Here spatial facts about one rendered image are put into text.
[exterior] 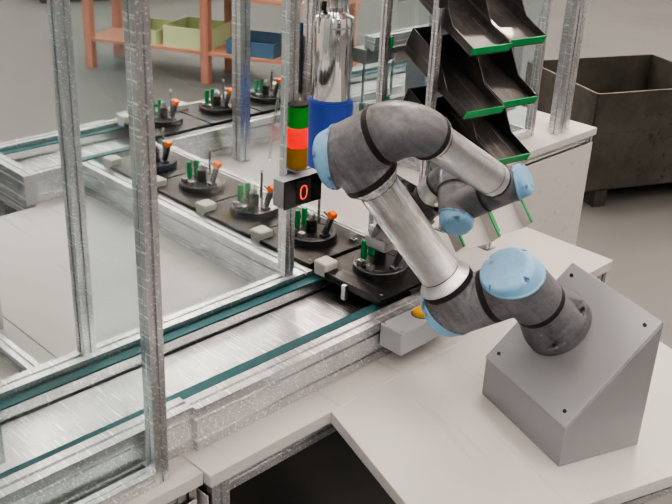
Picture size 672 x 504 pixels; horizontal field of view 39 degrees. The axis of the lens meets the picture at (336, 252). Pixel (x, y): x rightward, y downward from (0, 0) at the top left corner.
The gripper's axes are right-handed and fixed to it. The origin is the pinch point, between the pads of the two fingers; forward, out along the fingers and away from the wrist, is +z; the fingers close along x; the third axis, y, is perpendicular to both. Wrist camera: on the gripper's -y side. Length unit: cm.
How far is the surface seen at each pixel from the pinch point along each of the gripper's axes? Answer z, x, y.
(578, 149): 52, 174, -17
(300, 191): -4.1, -20.0, -14.8
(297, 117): -17.6, -20.8, -27.2
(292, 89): -19.6, -19.3, -33.4
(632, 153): 120, 320, -24
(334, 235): 18.9, 2.6, -8.6
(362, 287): 5.4, -10.7, 10.7
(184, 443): 4, -74, 26
